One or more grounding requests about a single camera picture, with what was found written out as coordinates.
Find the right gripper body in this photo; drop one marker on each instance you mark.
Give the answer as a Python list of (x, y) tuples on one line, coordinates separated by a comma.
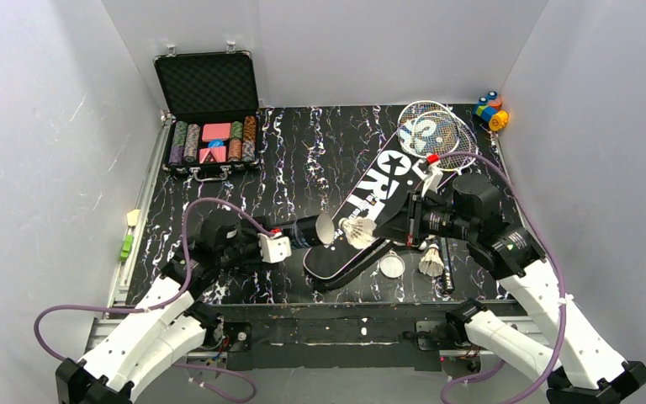
[(414, 220)]

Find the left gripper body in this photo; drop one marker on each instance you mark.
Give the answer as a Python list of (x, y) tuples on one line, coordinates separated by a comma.
[(258, 241)]

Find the white feather shuttlecock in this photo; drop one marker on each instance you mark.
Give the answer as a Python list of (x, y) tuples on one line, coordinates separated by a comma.
[(358, 231), (431, 262)]

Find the black racket bag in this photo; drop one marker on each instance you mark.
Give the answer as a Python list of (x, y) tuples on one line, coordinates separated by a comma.
[(378, 194)]

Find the white tube lid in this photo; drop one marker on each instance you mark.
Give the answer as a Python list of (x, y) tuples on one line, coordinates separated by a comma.
[(391, 265)]

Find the black shuttlecock tube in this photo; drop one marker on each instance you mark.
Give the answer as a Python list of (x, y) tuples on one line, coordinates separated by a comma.
[(309, 231)]

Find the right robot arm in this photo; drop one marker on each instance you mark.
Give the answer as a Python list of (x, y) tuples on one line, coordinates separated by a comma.
[(580, 367)]

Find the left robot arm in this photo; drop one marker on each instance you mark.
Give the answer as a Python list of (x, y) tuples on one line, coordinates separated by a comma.
[(171, 320)]

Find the white badminton racket lower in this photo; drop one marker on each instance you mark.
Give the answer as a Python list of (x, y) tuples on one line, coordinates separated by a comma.
[(449, 165)]

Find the white badminton racket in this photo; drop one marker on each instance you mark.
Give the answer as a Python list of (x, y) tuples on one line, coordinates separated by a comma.
[(449, 165), (428, 127)]

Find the white badminton racket upper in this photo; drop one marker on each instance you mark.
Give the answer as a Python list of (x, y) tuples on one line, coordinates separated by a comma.
[(428, 127)]

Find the colourful toy blocks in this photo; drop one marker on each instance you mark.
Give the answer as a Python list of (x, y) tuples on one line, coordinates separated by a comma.
[(489, 108)]

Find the black poker chip case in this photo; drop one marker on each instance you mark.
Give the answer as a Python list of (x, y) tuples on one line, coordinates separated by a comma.
[(206, 89)]

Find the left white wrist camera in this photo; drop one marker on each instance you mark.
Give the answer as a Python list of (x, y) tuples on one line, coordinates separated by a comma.
[(274, 249)]

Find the green clip on rail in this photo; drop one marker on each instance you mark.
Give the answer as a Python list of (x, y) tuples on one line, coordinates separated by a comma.
[(126, 248)]

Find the beige clip on rail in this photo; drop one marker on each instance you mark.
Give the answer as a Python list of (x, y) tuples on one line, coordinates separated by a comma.
[(132, 217)]

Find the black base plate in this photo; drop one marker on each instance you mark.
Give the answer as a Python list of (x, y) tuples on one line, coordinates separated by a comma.
[(340, 335)]

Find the aluminium rail frame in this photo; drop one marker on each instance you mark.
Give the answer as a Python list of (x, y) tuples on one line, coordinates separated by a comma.
[(311, 159)]

